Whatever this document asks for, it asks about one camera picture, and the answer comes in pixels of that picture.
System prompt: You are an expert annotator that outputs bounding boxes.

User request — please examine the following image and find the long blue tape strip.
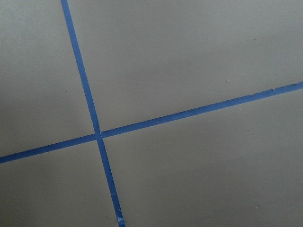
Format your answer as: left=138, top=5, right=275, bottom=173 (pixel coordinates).
left=61, top=0, right=125, bottom=227

